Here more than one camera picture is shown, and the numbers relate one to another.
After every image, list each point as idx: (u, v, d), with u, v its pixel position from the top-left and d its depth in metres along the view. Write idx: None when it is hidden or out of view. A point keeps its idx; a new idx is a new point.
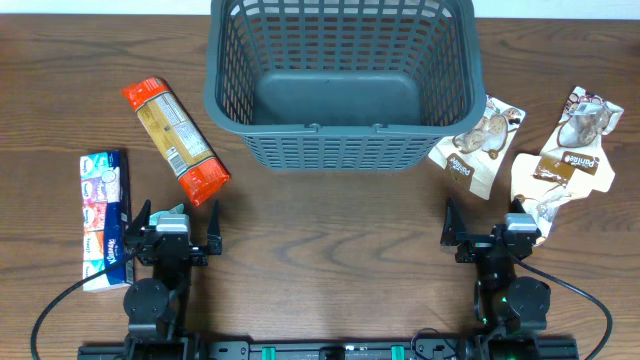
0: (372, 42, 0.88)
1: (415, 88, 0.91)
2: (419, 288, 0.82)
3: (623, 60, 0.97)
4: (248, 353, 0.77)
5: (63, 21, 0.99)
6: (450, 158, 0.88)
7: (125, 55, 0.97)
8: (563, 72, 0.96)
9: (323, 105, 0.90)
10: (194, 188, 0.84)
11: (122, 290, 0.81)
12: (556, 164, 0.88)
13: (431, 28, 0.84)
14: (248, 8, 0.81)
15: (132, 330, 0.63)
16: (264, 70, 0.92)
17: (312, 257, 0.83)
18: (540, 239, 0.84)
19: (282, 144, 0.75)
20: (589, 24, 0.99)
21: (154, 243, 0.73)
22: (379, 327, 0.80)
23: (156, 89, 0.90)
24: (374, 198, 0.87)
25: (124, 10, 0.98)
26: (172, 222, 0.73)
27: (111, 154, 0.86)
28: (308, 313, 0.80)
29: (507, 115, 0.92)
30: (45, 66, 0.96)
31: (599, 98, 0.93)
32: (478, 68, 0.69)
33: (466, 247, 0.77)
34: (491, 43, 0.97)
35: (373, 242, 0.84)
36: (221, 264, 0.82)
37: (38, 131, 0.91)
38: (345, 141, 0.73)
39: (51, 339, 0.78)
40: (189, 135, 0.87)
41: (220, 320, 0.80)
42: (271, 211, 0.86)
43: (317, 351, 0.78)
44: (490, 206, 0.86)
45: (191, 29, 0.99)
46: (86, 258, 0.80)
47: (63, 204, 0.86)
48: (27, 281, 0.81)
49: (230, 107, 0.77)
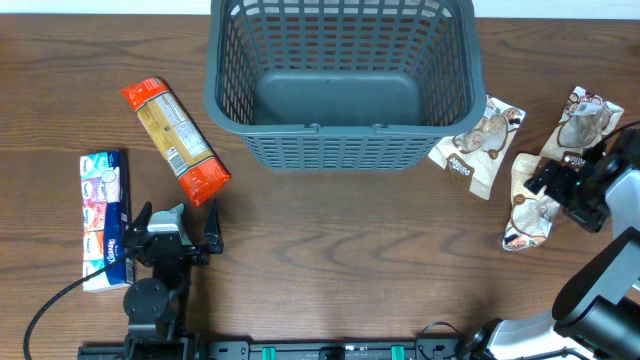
0: (372, 42, 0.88)
1: (416, 88, 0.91)
2: (420, 288, 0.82)
3: (623, 60, 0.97)
4: (248, 353, 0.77)
5: (63, 21, 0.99)
6: (450, 158, 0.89)
7: (125, 55, 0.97)
8: (563, 71, 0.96)
9: (323, 105, 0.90)
10: (194, 188, 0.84)
11: (122, 290, 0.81)
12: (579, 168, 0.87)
13: (432, 28, 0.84)
14: (248, 8, 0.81)
15: (132, 331, 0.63)
16: (264, 70, 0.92)
17: (311, 258, 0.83)
18: (540, 237, 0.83)
19: (282, 144, 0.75)
20: (589, 25, 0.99)
21: (145, 243, 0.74)
22: (378, 326, 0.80)
23: (156, 89, 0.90)
24: (374, 198, 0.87)
25: (125, 9, 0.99)
26: (162, 222, 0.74)
27: (111, 154, 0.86)
28: (308, 313, 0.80)
29: (507, 115, 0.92)
30: (45, 66, 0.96)
31: (599, 98, 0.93)
32: (478, 67, 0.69)
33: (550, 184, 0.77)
34: (491, 43, 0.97)
35: (373, 242, 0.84)
36: (221, 265, 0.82)
37: (38, 130, 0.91)
38: (345, 142, 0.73)
39: (51, 339, 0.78)
40: (189, 135, 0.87)
41: (220, 320, 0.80)
42: (270, 211, 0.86)
43: (317, 351, 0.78)
44: (490, 206, 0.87)
45: (191, 28, 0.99)
46: (86, 258, 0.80)
47: (63, 204, 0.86)
48: (26, 281, 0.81)
49: (230, 107, 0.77)
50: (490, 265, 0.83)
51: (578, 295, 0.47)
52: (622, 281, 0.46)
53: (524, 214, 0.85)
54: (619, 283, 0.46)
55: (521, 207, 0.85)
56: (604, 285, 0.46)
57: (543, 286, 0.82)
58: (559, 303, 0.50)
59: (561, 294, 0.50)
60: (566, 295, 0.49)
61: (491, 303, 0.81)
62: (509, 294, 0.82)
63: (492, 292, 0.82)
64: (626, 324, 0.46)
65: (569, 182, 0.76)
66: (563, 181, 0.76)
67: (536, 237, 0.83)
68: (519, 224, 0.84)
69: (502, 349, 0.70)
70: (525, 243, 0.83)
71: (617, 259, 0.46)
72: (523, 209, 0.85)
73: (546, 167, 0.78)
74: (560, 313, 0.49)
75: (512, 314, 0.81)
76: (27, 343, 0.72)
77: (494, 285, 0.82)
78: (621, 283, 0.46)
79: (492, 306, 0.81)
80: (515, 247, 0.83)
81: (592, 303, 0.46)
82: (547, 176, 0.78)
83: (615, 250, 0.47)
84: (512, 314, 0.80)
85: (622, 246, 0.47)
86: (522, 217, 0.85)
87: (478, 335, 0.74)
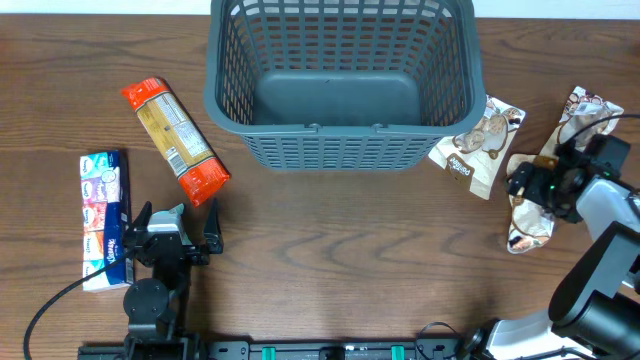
0: (372, 42, 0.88)
1: (416, 88, 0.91)
2: (420, 289, 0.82)
3: (623, 60, 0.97)
4: (248, 353, 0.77)
5: (63, 21, 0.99)
6: (450, 158, 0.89)
7: (125, 55, 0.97)
8: (563, 71, 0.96)
9: (324, 105, 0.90)
10: (194, 188, 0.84)
11: (122, 290, 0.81)
12: (551, 160, 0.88)
13: (432, 28, 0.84)
14: (248, 8, 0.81)
15: (132, 330, 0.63)
16: (264, 70, 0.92)
17: (311, 258, 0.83)
18: (543, 236, 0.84)
19: (282, 144, 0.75)
20: (589, 25, 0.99)
21: (145, 243, 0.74)
22: (378, 326, 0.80)
23: (156, 89, 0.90)
24: (374, 198, 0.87)
25: (124, 9, 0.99)
26: (163, 222, 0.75)
27: (111, 154, 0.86)
28: (308, 313, 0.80)
29: (506, 115, 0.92)
30: (45, 66, 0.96)
31: (599, 98, 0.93)
32: (478, 67, 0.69)
33: (527, 183, 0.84)
34: (491, 43, 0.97)
35: (373, 242, 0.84)
36: (221, 265, 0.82)
37: (39, 130, 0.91)
38: (345, 142, 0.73)
39: (51, 339, 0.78)
40: (189, 135, 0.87)
41: (220, 320, 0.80)
42: (270, 211, 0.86)
43: (317, 351, 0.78)
44: (490, 206, 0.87)
45: (190, 28, 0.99)
46: (86, 258, 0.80)
47: (63, 204, 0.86)
48: (26, 281, 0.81)
49: (230, 107, 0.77)
50: (490, 265, 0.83)
51: (573, 293, 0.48)
52: (614, 274, 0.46)
53: (525, 215, 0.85)
54: (611, 276, 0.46)
55: (522, 208, 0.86)
56: (598, 281, 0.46)
57: (543, 286, 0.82)
58: (555, 303, 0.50)
59: (556, 293, 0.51)
60: (562, 294, 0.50)
61: (491, 303, 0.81)
62: (509, 293, 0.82)
63: (492, 293, 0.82)
64: (625, 322, 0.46)
65: (544, 184, 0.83)
66: (538, 182, 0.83)
67: (540, 237, 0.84)
68: (522, 227, 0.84)
69: (502, 349, 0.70)
70: (529, 245, 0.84)
71: (607, 252, 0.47)
72: (524, 210, 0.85)
73: (522, 170, 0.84)
74: (557, 313, 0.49)
75: (512, 314, 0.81)
76: (27, 343, 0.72)
77: (494, 285, 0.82)
78: (613, 277, 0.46)
79: (492, 306, 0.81)
80: (520, 249, 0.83)
81: (589, 302, 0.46)
82: (523, 178, 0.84)
83: (606, 242, 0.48)
84: (512, 314, 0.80)
85: (611, 239, 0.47)
86: (524, 219, 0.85)
87: (475, 337, 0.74)
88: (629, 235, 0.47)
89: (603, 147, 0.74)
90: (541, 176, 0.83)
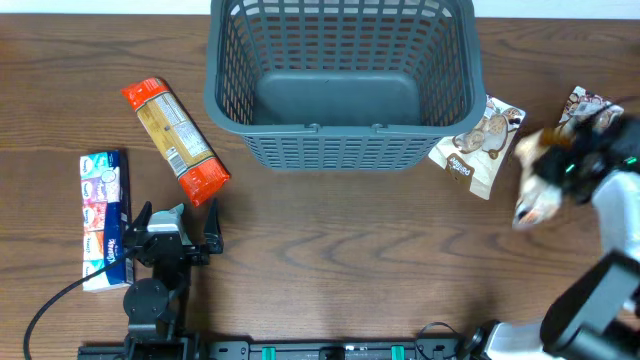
0: (372, 42, 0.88)
1: (415, 87, 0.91)
2: (420, 289, 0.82)
3: (623, 60, 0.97)
4: (248, 353, 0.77)
5: (63, 21, 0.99)
6: (450, 158, 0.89)
7: (125, 55, 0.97)
8: (563, 71, 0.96)
9: (324, 105, 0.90)
10: (194, 188, 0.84)
11: (122, 290, 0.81)
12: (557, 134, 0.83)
13: (432, 28, 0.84)
14: (248, 8, 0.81)
15: (132, 331, 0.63)
16: (265, 70, 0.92)
17: (311, 258, 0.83)
18: (552, 206, 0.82)
19: (282, 144, 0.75)
20: (590, 24, 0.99)
21: (145, 243, 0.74)
22: (378, 326, 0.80)
23: (156, 89, 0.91)
24: (374, 198, 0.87)
25: (125, 9, 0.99)
26: (162, 222, 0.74)
27: (111, 154, 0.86)
28: (308, 313, 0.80)
29: (507, 115, 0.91)
30: (45, 65, 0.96)
31: (600, 98, 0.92)
32: (478, 67, 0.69)
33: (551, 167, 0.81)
34: (491, 43, 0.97)
35: (373, 242, 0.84)
36: (221, 265, 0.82)
37: (39, 130, 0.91)
38: (345, 142, 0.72)
39: (51, 339, 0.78)
40: (189, 135, 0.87)
41: (220, 320, 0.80)
42: (270, 211, 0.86)
43: (317, 351, 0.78)
44: (490, 206, 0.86)
45: (191, 28, 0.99)
46: (86, 258, 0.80)
47: (64, 204, 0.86)
48: (26, 280, 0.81)
49: (230, 107, 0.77)
50: (490, 265, 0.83)
51: (564, 317, 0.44)
52: (609, 304, 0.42)
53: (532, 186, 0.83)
54: (606, 307, 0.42)
55: (528, 182, 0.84)
56: (590, 310, 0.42)
57: (543, 286, 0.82)
58: (547, 324, 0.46)
59: (549, 312, 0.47)
60: (555, 315, 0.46)
61: (491, 303, 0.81)
62: (509, 294, 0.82)
63: (491, 293, 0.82)
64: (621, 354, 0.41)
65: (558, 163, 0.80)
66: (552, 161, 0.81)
67: (547, 209, 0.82)
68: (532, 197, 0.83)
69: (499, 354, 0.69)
70: (537, 217, 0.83)
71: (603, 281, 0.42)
72: (530, 181, 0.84)
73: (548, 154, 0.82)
74: (547, 334, 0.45)
75: (512, 314, 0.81)
76: (27, 342, 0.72)
77: (494, 285, 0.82)
78: (609, 307, 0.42)
79: (492, 306, 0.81)
80: (528, 221, 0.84)
81: (579, 326, 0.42)
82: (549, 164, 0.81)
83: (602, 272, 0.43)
84: (512, 314, 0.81)
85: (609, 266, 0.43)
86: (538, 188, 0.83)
87: (475, 336, 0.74)
88: (630, 266, 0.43)
89: (627, 130, 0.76)
90: (559, 154, 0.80)
